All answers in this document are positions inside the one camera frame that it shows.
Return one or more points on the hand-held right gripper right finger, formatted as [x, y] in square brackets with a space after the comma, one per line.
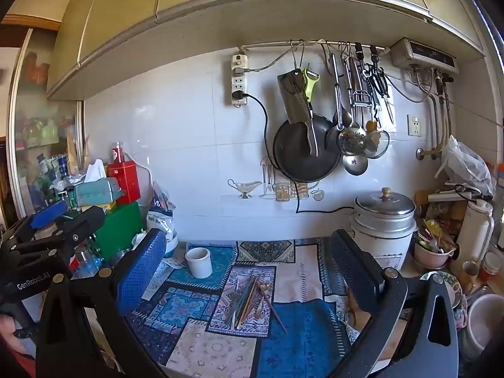
[354, 275]

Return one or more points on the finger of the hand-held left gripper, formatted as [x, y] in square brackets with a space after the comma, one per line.
[49, 212]
[80, 224]

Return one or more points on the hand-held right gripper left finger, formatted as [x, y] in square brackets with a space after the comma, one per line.
[141, 271]

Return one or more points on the white cup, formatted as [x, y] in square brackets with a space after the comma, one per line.
[199, 262]

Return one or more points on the mauve chopstick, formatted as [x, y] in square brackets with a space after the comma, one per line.
[275, 313]

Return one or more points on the gold spoon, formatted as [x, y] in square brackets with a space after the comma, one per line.
[263, 286]

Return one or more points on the white chopstick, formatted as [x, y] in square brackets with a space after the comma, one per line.
[235, 299]

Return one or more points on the green chopstick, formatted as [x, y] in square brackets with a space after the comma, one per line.
[240, 299]

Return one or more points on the yellow chopstick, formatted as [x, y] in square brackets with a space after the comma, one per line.
[246, 307]

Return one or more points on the person's left forearm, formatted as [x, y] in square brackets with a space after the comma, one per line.
[10, 346]

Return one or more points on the green box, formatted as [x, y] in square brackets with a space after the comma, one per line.
[118, 226]

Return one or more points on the teal tissue box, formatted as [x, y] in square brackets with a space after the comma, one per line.
[98, 191]

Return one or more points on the small white container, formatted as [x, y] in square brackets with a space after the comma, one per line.
[170, 244]

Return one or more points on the white printed bag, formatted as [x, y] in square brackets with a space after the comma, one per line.
[161, 220]

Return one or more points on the white rice cooker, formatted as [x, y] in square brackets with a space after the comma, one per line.
[384, 224]

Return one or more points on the red tin box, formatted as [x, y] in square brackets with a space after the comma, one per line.
[124, 181]

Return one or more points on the patterned table mat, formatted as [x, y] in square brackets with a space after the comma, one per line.
[307, 330]

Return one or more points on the pink bowl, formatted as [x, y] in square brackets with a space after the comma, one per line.
[431, 256]

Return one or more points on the red can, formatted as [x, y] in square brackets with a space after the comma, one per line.
[117, 151]

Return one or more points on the glass door cabinet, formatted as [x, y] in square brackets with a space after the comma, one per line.
[39, 106]

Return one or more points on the beige mug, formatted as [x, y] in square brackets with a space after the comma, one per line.
[468, 271]

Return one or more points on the white extension power strip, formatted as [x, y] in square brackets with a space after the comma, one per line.
[453, 195]

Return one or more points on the white thermos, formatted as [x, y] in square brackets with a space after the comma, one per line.
[474, 232]

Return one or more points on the black wok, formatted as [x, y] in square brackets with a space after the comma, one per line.
[291, 157]

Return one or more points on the metal slotted ladle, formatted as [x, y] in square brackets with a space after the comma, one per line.
[351, 140]

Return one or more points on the glass pot lid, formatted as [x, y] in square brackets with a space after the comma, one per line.
[378, 141]

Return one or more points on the red lidded jar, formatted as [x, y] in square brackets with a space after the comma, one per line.
[490, 265]

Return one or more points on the white bucket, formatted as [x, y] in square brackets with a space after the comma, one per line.
[484, 319]

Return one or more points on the clear plastic bag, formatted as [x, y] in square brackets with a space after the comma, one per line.
[466, 165]

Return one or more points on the water pipes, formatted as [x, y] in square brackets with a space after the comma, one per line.
[437, 126]

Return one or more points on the metal cleaver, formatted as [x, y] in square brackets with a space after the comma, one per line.
[293, 98]

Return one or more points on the green peeler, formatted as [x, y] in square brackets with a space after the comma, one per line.
[310, 86]

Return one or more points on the black scissors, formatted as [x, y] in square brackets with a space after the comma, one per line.
[374, 80]

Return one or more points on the white water heater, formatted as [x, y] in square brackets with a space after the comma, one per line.
[423, 57]

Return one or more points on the yellow overhead cabinet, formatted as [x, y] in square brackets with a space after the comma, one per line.
[236, 0]

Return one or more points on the white wall socket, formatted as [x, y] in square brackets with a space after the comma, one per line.
[414, 125]

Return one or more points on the white wall power strip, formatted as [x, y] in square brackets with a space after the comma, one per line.
[239, 80]

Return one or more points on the metal hanging rail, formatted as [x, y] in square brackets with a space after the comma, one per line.
[275, 44]

